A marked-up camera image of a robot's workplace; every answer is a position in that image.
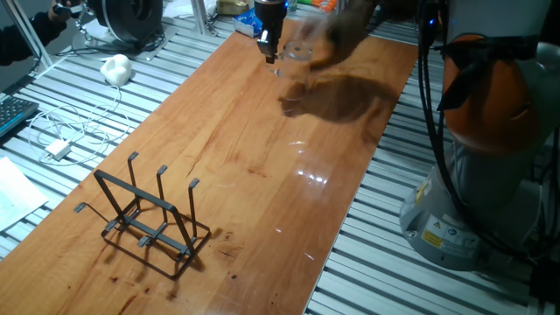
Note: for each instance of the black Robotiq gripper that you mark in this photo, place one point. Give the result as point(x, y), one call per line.
point(271, 17)

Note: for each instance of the metal handheld controller device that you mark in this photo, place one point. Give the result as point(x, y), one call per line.
point(78, 13)

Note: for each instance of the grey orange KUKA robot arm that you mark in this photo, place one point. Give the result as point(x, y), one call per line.
point(494, 114)

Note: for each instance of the person forearm black sleeve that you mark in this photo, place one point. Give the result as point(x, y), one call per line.
point(26, 37)

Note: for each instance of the operator hand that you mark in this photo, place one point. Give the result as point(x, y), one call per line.
point(59, 11)

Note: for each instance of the clear glass bottle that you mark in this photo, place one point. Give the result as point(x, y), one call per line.
point(292, 4)

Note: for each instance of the orange green plastic item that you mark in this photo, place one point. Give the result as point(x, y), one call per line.
point(321, 4)

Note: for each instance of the black round drum device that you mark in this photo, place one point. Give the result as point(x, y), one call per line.
point(127, 19)

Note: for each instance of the wooden board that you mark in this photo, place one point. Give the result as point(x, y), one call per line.
point(245, 197)

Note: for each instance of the white lumpy plastic object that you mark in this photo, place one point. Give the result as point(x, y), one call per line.
point(116, 70)

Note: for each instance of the white charger adapter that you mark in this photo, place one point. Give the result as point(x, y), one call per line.
point(58, 149)

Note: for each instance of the black computer keyboard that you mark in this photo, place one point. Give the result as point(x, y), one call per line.
point(13, 114)

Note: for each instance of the white paper sheet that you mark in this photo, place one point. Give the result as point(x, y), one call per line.
point(17, 192)

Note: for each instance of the upright aluminium post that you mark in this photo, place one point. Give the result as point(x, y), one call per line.
point(202, 15)

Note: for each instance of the slanted aluminium frame beam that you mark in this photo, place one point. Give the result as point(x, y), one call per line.
point(26, 30)

